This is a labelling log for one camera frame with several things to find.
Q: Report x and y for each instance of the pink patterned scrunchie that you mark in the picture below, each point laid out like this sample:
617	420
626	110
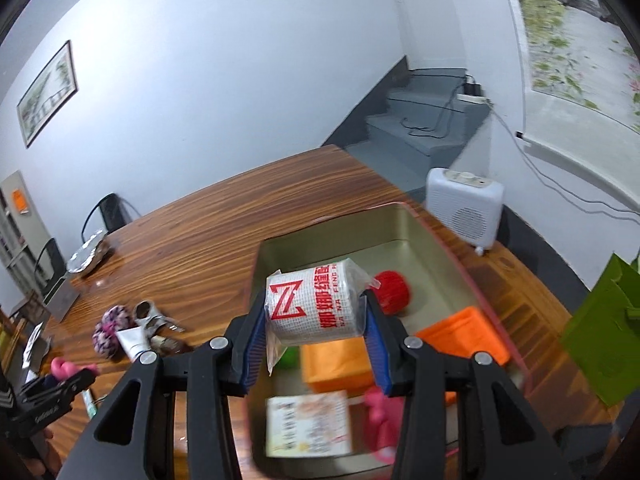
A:
111	332

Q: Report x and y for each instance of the wooden stool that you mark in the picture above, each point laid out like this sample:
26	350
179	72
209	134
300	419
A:
27	305

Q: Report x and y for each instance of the grey cabinet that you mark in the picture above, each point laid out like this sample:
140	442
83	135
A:
30	230

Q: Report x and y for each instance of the hanging scroll painting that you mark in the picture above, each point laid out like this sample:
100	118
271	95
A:
565	60

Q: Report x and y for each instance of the grey rectangular box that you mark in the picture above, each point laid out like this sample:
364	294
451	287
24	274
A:
62	300

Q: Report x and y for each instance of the black chair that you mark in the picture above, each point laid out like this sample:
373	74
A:
50	265
112	210

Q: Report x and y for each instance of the white tube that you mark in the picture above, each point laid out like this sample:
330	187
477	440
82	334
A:
132	342

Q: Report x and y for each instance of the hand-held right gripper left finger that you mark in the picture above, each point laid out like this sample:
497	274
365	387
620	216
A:
255	355

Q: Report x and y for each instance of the white thread roll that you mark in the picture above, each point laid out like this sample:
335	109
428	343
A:
310	305

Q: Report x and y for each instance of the green felt bag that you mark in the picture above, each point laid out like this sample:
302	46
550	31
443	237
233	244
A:
600	330

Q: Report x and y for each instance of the white fan heater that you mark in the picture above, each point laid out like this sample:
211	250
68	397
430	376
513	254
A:
460	210

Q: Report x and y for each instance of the white and orange carton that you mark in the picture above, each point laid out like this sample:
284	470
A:
307	422

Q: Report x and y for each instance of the grey staircase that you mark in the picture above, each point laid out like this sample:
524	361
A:
400	130

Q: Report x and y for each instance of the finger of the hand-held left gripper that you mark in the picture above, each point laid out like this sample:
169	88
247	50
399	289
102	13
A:
65	387

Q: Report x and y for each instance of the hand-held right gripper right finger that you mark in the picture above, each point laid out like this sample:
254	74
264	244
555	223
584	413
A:
375	355

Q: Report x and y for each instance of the silver metal fitting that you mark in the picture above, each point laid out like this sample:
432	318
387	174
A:
147	312

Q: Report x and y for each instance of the foil tray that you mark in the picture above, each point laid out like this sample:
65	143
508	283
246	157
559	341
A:
87	255

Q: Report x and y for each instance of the orange embossed cube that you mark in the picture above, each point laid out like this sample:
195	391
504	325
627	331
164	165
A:
460	340

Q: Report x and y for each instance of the black charger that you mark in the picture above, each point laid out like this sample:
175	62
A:
472	87

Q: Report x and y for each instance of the orange sticker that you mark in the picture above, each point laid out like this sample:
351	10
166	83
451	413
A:
20	202

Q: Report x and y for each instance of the plain orange block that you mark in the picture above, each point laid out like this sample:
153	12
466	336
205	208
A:
335	362

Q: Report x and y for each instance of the pink toy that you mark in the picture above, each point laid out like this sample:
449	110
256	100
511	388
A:
382	420
62	367

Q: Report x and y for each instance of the small brown item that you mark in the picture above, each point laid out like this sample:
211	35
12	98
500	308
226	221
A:
167	344

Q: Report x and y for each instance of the small green item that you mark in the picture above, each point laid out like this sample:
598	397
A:
291	359

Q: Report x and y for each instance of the white door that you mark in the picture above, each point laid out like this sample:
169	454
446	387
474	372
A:
450	10

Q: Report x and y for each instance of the red knitted ball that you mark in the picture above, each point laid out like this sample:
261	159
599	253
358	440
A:
392	292

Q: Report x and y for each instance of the pink-rimmed metal tray container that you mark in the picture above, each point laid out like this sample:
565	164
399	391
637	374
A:
350	250

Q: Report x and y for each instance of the framed wall picture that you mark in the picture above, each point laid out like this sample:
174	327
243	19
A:
47	95

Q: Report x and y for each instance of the white power strip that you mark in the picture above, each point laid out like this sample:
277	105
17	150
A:
472	99

